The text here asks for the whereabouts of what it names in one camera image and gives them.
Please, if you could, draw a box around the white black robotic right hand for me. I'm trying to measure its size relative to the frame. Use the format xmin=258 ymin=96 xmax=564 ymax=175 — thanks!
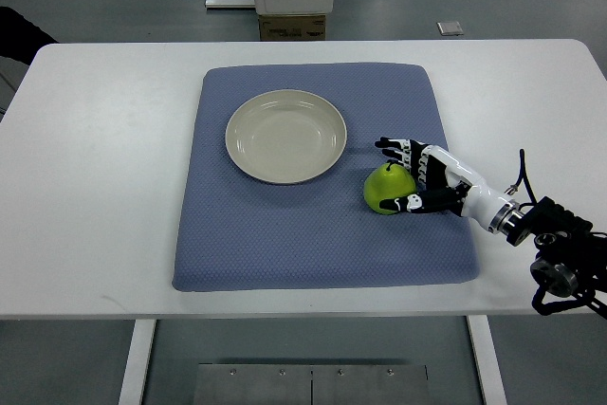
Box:
xmin=375 ymin=137 xmax=522 ymax=233

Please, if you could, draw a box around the aluminium rail on floor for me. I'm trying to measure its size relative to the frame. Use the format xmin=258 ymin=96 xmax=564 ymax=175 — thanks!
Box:
xmin=205 ymin=0 xmax=255 ymax=10

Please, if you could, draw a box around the left white table leg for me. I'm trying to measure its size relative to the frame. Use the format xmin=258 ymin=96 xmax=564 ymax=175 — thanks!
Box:
xmin=118 ymin=319 xmax=156 ymax=405

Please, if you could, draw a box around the beige round plate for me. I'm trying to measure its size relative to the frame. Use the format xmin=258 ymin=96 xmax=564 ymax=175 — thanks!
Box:
xmin=225 ymin=89 xmax=348 ymax=185

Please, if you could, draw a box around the green pear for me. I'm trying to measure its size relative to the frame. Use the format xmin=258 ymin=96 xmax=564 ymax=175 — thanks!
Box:
xmin=363 ymin=161 xmax=417 ymax=215

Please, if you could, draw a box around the white table leg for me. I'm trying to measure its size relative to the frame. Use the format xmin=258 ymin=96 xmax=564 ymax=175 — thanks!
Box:
xmin=118 ymin=319 xmax=156 ymax=405
xmin=466 ymin=315 xmax=507 ymax=405

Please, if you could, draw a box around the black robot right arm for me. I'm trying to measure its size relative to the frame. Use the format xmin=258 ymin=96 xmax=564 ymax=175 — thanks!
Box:
xmin=497 ymin=150 xmax=606 ymax=317

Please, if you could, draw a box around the brown cardboard box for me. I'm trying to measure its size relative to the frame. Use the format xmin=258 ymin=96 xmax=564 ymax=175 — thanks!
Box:
xmin=258 ymin=15 xmax=326 ymax=42

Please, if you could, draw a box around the dark object at left edge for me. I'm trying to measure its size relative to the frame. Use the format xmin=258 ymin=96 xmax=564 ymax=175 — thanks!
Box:
xmin=1 ymin=6 xmax=58 ymax=64

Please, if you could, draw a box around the blue textured mat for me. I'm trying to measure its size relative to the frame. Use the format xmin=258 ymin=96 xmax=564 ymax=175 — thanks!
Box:
xmin=173 ymin=63 xmax=479 ymax=291

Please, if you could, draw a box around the small grey floor plate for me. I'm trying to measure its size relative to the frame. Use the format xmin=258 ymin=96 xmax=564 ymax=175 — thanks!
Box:
xmin=436 ymin=21 xmax=464 ymax=36

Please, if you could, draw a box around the right white table leg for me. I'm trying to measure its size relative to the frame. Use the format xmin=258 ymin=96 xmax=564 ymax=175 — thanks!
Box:
xmin=466 ymin=315 xmax=507 ymax=405

